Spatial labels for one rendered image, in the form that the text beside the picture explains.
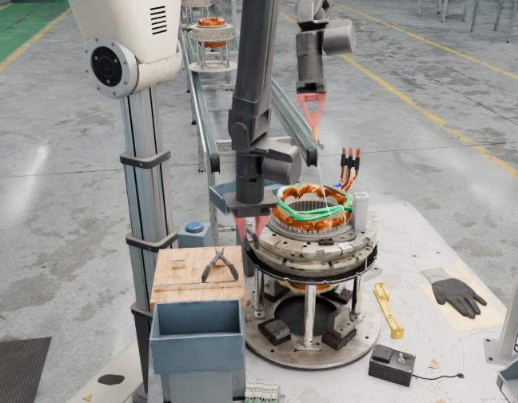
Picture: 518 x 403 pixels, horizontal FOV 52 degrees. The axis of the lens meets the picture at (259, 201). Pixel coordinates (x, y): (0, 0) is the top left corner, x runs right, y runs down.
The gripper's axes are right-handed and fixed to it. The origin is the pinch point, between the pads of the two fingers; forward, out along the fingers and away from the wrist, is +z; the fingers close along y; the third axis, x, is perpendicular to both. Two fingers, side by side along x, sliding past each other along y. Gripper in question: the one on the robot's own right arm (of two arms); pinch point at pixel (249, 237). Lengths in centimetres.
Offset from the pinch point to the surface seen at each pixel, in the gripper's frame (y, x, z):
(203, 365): -12.4, -19.1, 15.4
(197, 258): -10.3, 6.8, 8.4
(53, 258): -79, 191, 116
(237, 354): -6.2, -19.9, 13.0
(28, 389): -76, 86, 115
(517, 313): 62, -10, 21
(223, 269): -5.4, 1.2, 8.3
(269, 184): 16, 49, 11
